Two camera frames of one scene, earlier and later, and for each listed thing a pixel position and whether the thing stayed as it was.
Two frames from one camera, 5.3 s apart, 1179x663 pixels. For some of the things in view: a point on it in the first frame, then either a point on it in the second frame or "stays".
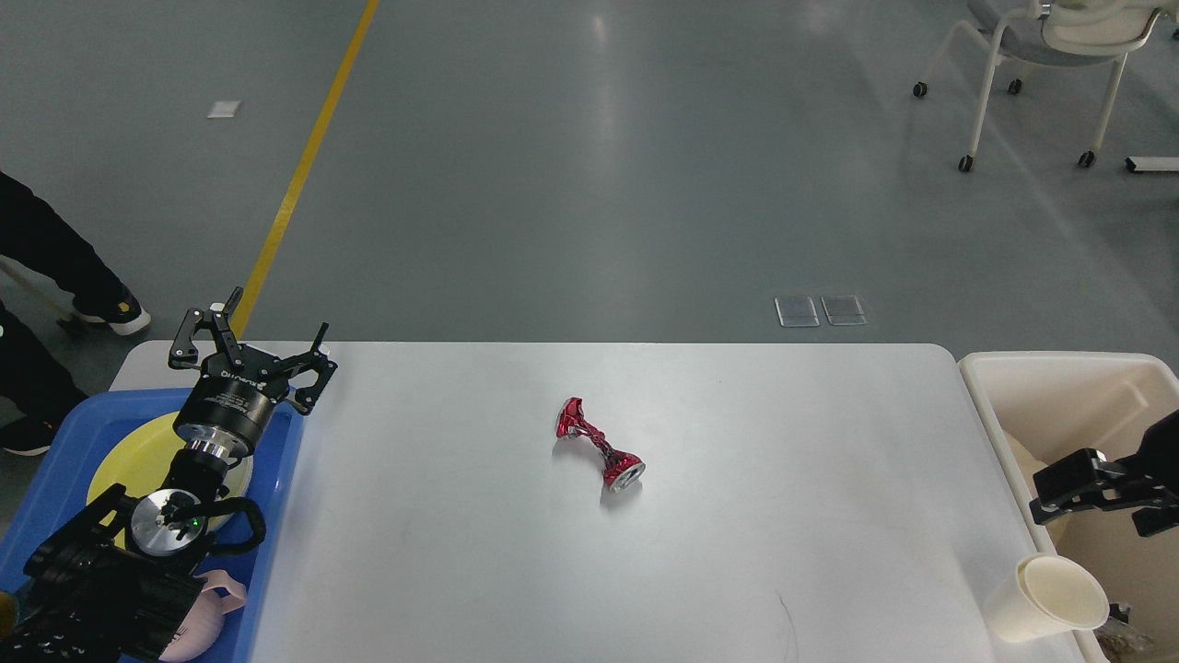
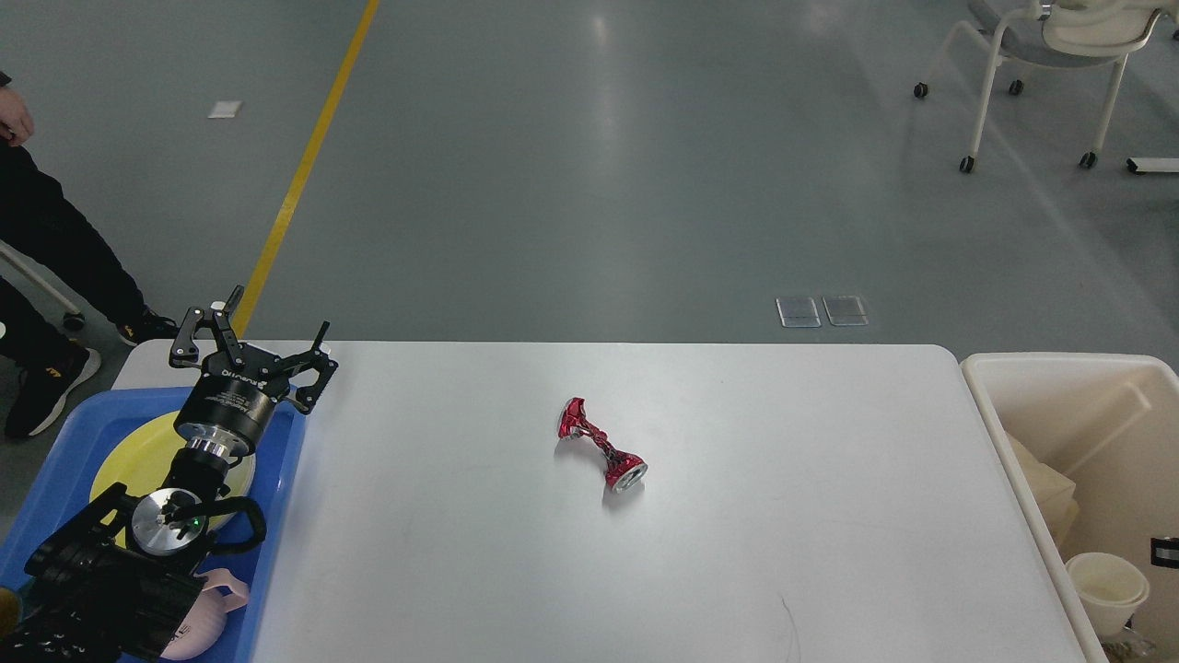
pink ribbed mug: x=200 y=624 stays
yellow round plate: x=139 y=459 stays
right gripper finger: x=1079 y=481 to x=1164 y=552
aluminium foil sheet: x=1119 y=641 stays
